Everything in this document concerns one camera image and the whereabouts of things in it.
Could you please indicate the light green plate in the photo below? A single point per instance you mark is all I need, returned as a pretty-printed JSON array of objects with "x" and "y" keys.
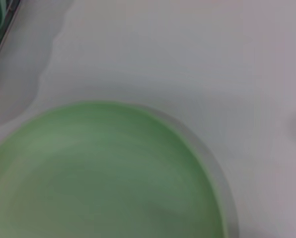
[{"x": 100, "y": 173}]

